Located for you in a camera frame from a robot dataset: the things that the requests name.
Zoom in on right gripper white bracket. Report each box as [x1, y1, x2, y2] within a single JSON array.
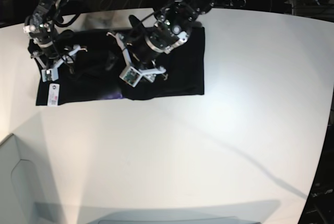
[[28, 30, 88, 82]]

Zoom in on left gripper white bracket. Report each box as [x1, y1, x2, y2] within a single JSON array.
[[106, 26, 188, 87]]

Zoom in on black T-shirt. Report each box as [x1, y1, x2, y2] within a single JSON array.
[[35, 27, 206, 106]]

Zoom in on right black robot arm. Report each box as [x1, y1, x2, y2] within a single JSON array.
[[23, 0, 87, 82]]

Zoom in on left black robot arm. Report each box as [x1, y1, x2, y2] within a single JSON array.
[[110, 0, 215, 87]]

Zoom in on white garment tag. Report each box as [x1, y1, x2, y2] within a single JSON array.
[[47, 84, 60, 107]]

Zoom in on black power strip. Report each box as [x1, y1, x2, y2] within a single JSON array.
[[215, 0, 246, 8]]

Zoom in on white tray at corner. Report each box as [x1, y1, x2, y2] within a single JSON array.
[[0, 132, 79, 224]]

